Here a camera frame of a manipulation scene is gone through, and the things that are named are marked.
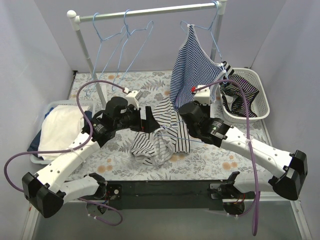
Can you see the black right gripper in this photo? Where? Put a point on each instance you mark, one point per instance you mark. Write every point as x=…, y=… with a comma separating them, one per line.
x=191, y=129

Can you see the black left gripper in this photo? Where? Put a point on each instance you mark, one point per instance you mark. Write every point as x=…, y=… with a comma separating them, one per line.
x=144, y=119

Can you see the white black thin striped tank top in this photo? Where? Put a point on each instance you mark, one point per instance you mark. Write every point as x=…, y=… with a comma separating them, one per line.
x=157, y=147

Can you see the wide black white striped tank top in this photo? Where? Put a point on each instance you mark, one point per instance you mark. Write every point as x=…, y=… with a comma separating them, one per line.
x=230, y=73

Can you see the light blue wire hanger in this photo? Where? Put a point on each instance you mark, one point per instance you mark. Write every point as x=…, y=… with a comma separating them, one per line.
x=108, y=47

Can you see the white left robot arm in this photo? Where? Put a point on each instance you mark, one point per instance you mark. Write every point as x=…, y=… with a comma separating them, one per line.
x=48, y=189

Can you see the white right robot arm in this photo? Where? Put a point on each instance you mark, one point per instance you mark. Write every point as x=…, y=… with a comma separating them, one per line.
x=287, y=171

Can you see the blue white striped tank top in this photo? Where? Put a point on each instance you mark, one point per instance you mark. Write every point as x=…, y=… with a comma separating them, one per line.
x=193, y=67

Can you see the floral patterned table mat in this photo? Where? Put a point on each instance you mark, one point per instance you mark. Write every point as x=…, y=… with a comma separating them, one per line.
x=115, y=162

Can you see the white plastic basket left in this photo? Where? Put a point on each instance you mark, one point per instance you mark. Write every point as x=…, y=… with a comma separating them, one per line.
x=71, y=102

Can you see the silver white clothes rack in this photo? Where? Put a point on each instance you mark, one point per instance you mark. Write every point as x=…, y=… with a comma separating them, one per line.
x=75, y=21

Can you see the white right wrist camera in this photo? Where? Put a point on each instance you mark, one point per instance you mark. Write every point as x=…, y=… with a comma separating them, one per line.
x=202, y=96

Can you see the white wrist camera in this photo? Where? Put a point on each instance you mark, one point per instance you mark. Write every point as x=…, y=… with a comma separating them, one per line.
x=202, y=96
x=133, y=98

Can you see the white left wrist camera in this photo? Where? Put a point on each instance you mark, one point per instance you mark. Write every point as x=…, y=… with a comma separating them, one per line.
x=133, y=98

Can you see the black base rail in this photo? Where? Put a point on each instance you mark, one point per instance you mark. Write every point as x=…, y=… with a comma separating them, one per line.
x=170, y=194

